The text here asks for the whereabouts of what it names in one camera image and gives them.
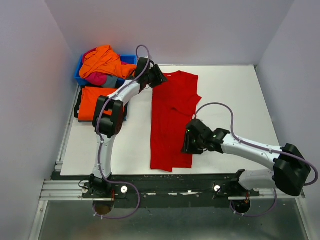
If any red t shirt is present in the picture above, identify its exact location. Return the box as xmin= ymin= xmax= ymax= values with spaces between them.
xmin=150 ymin=71 xmax=202 ymax=172

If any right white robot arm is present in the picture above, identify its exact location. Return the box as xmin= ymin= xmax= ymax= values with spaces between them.
xmin=181 ymin=119 xmax=311 ymax=197

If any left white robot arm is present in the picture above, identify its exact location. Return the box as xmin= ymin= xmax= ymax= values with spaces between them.
xmin=86 ymin=57 xmax=168 ymax=198

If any black tray under stack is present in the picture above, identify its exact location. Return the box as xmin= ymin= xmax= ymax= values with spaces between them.
xmin=73 ymin=85 xmax=132 ymax=124

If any blue plastic bin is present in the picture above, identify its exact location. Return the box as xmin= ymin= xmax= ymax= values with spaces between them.
xmin=73 ymin=52 xmax=138 ymax=89

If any grey crumpled garment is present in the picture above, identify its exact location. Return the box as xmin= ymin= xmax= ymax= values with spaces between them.
xmin=101 ymin=75 xmax=119 ymax=89

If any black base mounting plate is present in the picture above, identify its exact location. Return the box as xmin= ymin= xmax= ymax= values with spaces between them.
xmin=82 ymin=173 xmax=274 ymax=212

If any crumpled orange t shirt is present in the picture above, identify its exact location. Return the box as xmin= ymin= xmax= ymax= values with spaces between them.
xmin=79 ymin=45 xmax=137 ymax=80

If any folded orange t shirt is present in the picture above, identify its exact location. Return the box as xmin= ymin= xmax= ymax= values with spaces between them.
xmin=77 ymin=86 xmax=128 ymax=122

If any aluminium extrusion rail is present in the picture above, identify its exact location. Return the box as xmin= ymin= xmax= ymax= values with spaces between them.
xmin=39 ymin=180 xmax=83 ymax=201

